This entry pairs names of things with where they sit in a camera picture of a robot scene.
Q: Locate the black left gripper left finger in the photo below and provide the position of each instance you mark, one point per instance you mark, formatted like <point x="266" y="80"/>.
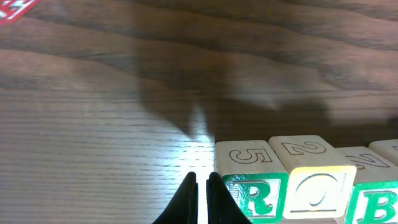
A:
<point x="183" y="207"/>

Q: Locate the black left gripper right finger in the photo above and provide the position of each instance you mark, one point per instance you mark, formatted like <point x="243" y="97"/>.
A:
<point x="222" y="209"/>

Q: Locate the green R block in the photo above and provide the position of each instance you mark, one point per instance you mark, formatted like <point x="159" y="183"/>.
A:
<point x="255" y="178"/>

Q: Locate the yellow O block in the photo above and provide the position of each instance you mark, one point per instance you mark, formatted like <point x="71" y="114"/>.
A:
<point x="320" y="177"/>
<point x="387" y="149"/>

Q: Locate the green B block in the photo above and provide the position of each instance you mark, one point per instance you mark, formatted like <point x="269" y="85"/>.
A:
<point x="373" y="198"/>

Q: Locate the tilted red A block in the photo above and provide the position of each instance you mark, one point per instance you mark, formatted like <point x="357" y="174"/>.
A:
<point x="12" y="10"/>

